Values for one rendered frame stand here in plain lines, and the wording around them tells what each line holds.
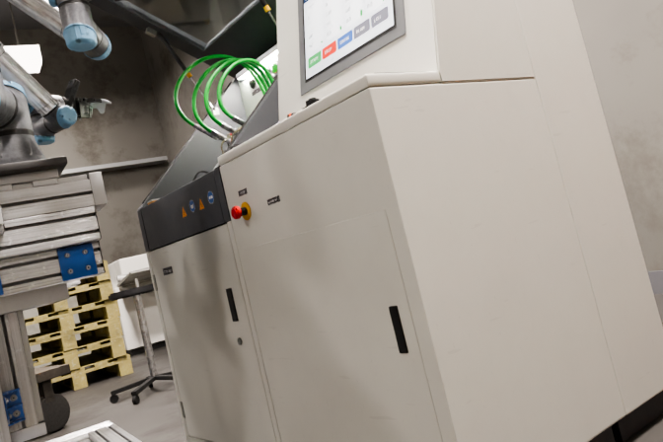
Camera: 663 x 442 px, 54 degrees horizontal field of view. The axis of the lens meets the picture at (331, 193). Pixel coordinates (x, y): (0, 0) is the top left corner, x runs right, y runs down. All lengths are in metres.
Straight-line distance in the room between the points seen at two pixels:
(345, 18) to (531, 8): 0.50
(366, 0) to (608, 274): 0.96
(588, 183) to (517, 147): 0.29
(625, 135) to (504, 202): 2.29
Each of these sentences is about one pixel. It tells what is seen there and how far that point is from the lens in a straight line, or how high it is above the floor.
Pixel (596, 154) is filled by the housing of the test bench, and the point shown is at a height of 0.73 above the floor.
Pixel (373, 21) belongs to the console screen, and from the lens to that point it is 1.72.
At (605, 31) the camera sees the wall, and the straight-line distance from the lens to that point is 3.83.
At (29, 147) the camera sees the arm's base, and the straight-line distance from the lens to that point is 1.86.
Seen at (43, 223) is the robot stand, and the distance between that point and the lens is 1.83.
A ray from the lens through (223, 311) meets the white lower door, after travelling 2.03.
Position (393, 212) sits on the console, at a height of 0.69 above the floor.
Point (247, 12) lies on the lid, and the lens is 2.48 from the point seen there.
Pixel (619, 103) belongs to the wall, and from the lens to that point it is 3.79.
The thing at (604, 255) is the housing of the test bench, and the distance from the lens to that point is 1.84.
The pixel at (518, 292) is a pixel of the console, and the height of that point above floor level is 0.45.
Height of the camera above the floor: 0.65
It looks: 4 degrees up
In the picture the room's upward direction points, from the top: 14 degrees counter-clockwise
